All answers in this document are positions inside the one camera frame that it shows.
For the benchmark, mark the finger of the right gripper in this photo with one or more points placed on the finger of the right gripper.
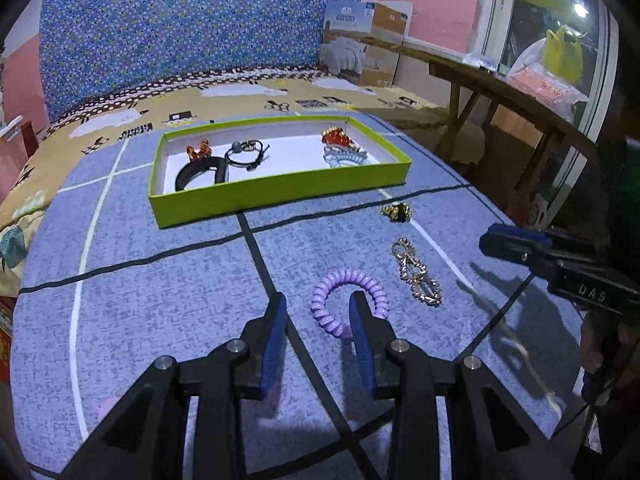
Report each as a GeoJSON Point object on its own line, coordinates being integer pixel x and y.
{"type": "Point", "coordinates": [503, 236]}
{"type": "Point", "coordinates": [534, 259]}

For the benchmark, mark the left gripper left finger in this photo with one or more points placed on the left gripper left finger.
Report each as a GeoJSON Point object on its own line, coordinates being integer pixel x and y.
{"type": "Point", "coordinates": [264, 338]}

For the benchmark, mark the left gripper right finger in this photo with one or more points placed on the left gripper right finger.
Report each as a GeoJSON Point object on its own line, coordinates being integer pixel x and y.
{"type": "Point", "coordinates": [371, 336]}

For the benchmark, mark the gold rhinestone hair clip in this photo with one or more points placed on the gold rhinestone hair clip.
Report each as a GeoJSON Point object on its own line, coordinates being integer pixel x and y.
{"type": "Point", "coordinates": [415, 273]}

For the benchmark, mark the black wristband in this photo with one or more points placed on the black wristband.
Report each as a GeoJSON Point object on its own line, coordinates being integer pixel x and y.
{"type": "Point", "coordinates": [197, 167]}

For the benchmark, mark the black hair tie grey bead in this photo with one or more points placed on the black hair tie grey bead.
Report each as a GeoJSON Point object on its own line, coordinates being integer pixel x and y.
{"type": "Point", "coordinates": [248, 154]}

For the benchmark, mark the red beaded hair accessory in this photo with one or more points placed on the red beaded hair accessory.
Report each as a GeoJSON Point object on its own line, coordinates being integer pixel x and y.
{"type": "Point", "coordinates": [337, 136]}

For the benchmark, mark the operator right hand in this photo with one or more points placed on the operator right hand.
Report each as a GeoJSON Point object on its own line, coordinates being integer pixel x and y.
{"type": "Point", "coordinates": [609, 351]}

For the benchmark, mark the gold bead black scrunchie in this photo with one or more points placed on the gold bead black scrunchie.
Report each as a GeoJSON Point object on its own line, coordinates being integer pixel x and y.
{"type": "Point", "coordinates": [397, 212]}

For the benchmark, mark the dark wooden table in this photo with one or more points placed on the dark wooden table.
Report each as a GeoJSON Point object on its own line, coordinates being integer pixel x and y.
{"type": "Point", "coordinates": [467, 85]}

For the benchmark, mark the pink plastic bag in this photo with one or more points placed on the pink plastic bag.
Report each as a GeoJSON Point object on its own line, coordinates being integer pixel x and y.
{"type": "Point", "coordinates": [529, 76]}

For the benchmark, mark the green shallow cardboard box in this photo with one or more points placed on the green shallow cardboard box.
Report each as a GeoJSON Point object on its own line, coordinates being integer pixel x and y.
{"type": "Point", "coordinates": [295, 167]}

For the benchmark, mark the yellow green bag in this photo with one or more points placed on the yellow green bag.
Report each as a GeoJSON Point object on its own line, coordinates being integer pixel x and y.
{"type": "Point", "coordinates": [563, 55]}

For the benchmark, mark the bedding product cardboard box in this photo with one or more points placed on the bedding product cardboard box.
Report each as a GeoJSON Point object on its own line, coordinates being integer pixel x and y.
{"type": "Point", "coordinates": [344, 51]}

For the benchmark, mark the red cardboard box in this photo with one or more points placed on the red cardboard box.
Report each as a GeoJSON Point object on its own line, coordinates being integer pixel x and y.
{"type": "Point", "coordinates": [6, 338]}

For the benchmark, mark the yellow cartoon bed sheet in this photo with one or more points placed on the yellow cartoon bed sheet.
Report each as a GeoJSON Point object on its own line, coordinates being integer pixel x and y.
{"type": "Point", "coordinates": [181, 101]}

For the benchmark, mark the pink storage bin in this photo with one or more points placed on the pink storage bin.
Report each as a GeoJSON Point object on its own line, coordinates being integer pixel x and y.
{"type": "Point", "coordinates": [18, 143]}

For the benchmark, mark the blue patterned headboard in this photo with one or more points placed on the blue patterned headboard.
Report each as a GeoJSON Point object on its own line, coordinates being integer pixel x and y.
{"type": "Point", "coordinates": [92, 48]}

